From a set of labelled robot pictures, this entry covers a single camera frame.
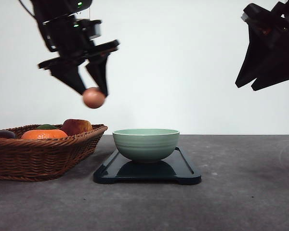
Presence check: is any dark rectangular tray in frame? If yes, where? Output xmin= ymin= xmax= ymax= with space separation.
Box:
xmin=93 ymin=147 xmax=202 ymax=185

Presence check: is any green ceramic bowl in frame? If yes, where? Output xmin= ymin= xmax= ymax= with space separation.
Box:
xmin=113 ymin=128 xmax=180 ymax=162

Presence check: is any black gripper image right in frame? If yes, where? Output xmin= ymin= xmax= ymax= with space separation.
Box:
xmin=235 ymin=0 xmax=289 ymax=91

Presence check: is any orange tangerine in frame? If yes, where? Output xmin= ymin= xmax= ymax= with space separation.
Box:
xmin=21 ymin=129 xmax=68 ymax=139

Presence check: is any brown egg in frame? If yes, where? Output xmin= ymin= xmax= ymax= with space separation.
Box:
xmin=83 ymin=87 xmax=106 ymax=109

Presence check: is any red yellow apple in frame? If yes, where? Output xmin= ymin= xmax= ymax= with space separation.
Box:
xmin=61 ymin=119 xmax=93 ymax=136

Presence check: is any dark purple fruit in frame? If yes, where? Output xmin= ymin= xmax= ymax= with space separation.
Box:
xmin=0 ymin=130 xmax=16 ymax=139

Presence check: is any brown wicker basket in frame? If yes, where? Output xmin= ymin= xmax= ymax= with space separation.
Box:
xmin=0 ymin=124 xmax=108 ymax=181

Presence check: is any green fruit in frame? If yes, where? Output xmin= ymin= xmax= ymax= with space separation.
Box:
xmin=37 ymin=124 xmax=56 ymax=129

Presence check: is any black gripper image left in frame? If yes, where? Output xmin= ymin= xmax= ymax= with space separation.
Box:
xmin=39 ymin=15 xmax=120 ymax=95

